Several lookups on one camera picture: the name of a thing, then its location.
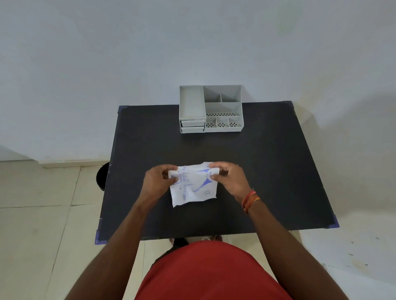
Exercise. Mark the person's left thumb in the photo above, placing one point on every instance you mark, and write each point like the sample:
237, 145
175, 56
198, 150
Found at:
172, 180

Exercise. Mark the black table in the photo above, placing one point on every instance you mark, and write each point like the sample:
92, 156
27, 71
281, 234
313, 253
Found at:
216, 170

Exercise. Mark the person's foot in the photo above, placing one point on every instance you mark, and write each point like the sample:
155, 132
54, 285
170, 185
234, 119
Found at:
213, 238

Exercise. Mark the person's right thumb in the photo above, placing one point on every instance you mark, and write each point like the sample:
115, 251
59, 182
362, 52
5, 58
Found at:
215, 177

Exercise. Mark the grey desk organizer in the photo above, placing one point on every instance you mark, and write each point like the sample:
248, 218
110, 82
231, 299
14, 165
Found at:
210, 108

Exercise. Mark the person's left hand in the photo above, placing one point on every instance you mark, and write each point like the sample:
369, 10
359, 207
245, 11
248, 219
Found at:
156, 182

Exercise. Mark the orange thread wristband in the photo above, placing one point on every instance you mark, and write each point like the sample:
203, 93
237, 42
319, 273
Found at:
250, 201

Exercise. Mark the person's right forearm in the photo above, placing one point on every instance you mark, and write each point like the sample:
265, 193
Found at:
290, 250

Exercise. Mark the person's red shirt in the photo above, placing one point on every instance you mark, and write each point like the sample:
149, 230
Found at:
210, 272

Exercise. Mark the person's left forearm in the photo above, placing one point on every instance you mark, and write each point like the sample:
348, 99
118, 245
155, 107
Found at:
116, 247

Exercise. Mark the black round bin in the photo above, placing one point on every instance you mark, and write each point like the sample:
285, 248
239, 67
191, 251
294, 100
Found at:
103, 176

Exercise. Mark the white printed plastic bag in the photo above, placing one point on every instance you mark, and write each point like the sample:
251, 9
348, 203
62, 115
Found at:
193, 185

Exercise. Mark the person's right hand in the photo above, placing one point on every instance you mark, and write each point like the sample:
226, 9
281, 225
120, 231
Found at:
234, 180

